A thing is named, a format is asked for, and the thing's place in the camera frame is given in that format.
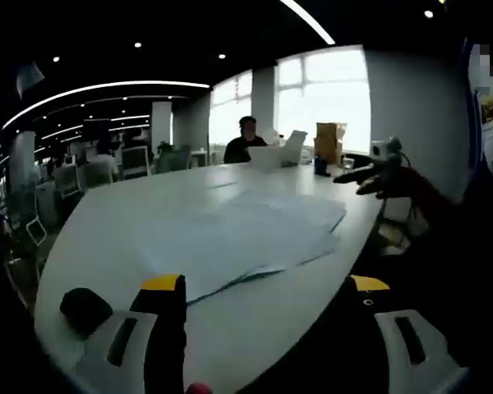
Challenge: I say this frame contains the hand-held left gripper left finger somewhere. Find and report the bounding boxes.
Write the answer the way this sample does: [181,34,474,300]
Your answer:
[74,273,188,394]

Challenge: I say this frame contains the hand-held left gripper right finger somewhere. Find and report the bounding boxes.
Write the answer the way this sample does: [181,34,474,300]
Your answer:
[340,273,472,394]

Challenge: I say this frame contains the stack of printing papers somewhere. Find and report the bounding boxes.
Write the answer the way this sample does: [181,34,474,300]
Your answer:
[133,189,348,305]

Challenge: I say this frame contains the black pouch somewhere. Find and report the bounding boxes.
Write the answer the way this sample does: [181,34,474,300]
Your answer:
[339,153,374,168]

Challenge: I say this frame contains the dark blue cup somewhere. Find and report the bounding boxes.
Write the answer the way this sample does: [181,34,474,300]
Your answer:
[314,155,332,177]

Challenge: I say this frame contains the brown cardboard box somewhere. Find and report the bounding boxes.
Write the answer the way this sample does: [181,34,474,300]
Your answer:
[314,121,349,165]

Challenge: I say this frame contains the black computer mouse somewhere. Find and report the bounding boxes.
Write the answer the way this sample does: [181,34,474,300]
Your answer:
[59,287,114,341]

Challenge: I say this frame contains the white open box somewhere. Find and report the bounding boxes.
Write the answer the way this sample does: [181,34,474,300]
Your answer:
[279,130,310,167]

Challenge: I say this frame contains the large bright window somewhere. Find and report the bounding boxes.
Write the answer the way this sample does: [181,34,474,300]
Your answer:
[210,44,371,153]

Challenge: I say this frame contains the white laptop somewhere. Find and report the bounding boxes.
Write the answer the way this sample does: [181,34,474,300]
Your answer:
[247,144,291,170]

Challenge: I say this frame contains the person's dark shirt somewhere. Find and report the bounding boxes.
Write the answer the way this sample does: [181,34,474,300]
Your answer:
[394,176,493,370]

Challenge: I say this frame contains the long ceiling light strip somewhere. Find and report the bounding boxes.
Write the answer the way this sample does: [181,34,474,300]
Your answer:
[279,0,337,45]

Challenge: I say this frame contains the white table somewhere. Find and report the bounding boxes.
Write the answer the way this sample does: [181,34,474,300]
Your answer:
[32,161,390,394]

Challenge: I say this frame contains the black hanging display screen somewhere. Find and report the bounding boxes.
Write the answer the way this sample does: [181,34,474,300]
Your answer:
[83,118,112,139]

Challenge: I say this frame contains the curved ceiling light strip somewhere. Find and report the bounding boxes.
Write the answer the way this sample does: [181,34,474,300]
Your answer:
[2,80,210,131]

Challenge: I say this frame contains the blue and white wall poster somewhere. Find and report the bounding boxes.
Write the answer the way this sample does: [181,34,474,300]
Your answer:
[462,36,493,139]

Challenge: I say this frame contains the white frame office chair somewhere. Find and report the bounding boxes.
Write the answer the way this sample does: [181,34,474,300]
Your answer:
[22,215,48,247]

